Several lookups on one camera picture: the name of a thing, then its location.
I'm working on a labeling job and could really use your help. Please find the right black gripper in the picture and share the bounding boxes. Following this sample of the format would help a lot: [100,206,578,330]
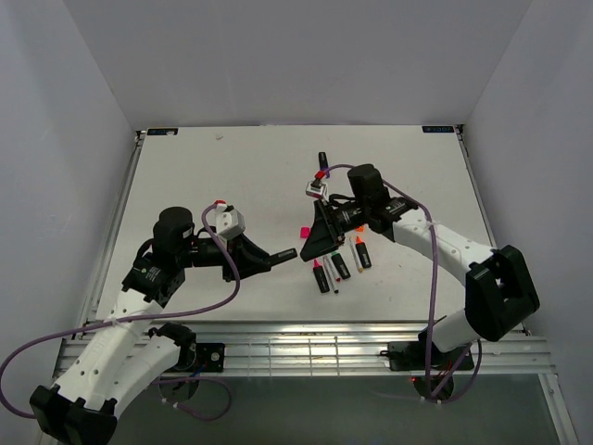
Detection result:
[299,199,369,262]

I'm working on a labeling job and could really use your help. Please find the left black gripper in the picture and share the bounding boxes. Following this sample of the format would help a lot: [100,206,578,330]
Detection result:
[178,230,271,281]

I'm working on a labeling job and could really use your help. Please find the orange black highlighter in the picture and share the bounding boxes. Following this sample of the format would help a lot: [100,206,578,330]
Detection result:
[355,236,372,270]

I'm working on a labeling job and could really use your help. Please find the purple cap black highlighter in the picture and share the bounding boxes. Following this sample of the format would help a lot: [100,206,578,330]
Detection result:
[318,152,329,172]

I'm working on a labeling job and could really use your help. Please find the yellow cap white marker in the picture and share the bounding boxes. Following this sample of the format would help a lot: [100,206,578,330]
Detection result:
[348,240,364,273]

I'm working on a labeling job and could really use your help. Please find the green cap black highlighter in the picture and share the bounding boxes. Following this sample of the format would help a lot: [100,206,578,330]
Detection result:
[331,252,351,280]

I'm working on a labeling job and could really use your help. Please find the black cap white marker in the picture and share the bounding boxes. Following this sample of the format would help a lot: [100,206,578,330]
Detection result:
[322,259,339,294]

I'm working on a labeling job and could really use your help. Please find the pink cap black highlighter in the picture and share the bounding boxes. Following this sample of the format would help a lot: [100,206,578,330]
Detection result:
[312,260,330,294]

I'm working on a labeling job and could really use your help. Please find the blue cap black highlighter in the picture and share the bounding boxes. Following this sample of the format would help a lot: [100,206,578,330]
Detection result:
[268,248,297,267]

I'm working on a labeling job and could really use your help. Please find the red cap white marker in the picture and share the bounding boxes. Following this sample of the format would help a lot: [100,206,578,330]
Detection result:
[327,260,341,283]

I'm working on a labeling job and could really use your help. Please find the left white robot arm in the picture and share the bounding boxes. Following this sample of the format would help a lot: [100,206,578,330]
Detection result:
[30,202,297,444]

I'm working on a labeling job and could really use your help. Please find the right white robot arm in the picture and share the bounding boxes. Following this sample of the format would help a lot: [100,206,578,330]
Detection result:
[300,164,540,368]

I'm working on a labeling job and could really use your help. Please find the right blue corner label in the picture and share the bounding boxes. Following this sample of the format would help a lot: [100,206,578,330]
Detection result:
[422,125,455,134]

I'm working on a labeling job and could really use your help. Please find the blue corner label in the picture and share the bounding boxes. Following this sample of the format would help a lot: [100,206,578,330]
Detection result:
[422,125,455,134]
[146,128,179,136]

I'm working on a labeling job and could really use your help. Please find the left blue corner label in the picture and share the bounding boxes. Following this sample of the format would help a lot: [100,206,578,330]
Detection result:
[146,128,179,136]

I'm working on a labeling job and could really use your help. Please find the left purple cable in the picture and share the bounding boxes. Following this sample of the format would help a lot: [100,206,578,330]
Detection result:
[0,201,242,422]

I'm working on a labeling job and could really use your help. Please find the purple cable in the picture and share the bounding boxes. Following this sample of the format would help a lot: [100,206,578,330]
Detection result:
[319,163,483,404]
[0,201,242,422]

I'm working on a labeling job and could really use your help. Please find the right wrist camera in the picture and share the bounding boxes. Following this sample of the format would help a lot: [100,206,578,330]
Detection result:
[305,171,328,200]

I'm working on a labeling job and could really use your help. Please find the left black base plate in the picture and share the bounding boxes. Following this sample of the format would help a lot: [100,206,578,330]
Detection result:
[167,343,226,375]

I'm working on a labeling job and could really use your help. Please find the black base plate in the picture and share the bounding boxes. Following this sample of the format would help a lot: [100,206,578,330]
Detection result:
[380,341,474,372]
[167,343,226,375]

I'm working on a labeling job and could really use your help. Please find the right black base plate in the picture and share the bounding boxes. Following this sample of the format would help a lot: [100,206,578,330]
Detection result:
[380,341,474,372]

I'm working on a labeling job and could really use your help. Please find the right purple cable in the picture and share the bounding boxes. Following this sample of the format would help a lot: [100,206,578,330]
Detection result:
[319,163,483,404]

